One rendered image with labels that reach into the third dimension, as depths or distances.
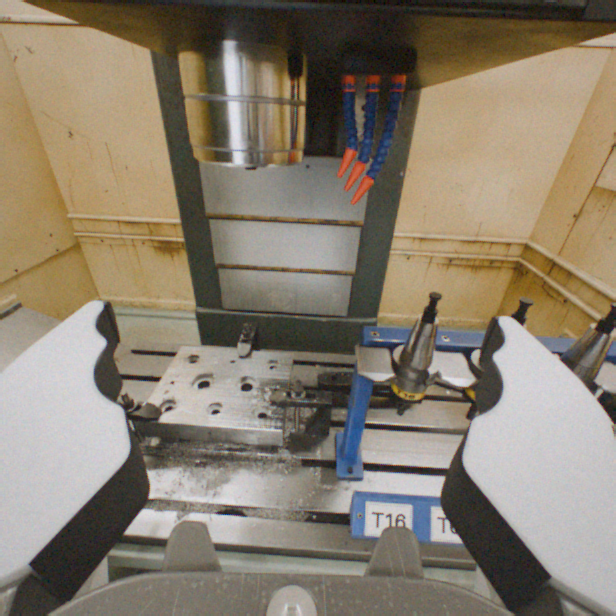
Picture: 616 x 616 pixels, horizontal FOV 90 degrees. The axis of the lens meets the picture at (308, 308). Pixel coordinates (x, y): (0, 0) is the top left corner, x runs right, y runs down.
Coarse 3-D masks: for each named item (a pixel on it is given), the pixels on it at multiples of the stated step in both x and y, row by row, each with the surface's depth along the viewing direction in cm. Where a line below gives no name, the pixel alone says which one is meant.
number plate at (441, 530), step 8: (432, 512) 52; (440, 512) 52; (432, 520) 51; (440, 520) 51; (432, 528) 51; (440, 528) 51; (448, 528) 51; (432, 536) 51; (440, 536) 51; (448, 536) 51; (456, 536) 51
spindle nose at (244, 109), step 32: (192, 64) 34; (224, 64) 33; (256, 64) 33; (288, 64) 35; (192, 96) 36; (224, 96) 34; (256, 96) 34; (288, 96) 36; (192, 128) 38; (224, 128) 36; (256, 128) 36; (288, 128) 38; (224, 160) 38; (256, 160) 38; (288, 160) 40
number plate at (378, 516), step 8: (368, 504) 52; (376, 504) 52; (384, 504) 52; (392, 504) 52; (400, 504) 52; (368, 512) 52; (376, 512) 52; (384, 512) 52; (392, 512) 52; (400, 512) 52; (408, 512) 52; (368, 520) 51; (376, 520) 51; (384, 520) 51; (392, 520) 51; (400, 520) 51; (408, 520) 51; (368, 528) 51; (376, 528) 51
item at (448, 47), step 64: (64, 0) 22; (128, 0) 22; (192, 0) 21; (256, 0) 21; (320, 0) 21; (384, 0) 21; (448, 0) 20; (512, 0) 20; (576, 0) 20; (320, 64) 43; (448, 64) 39
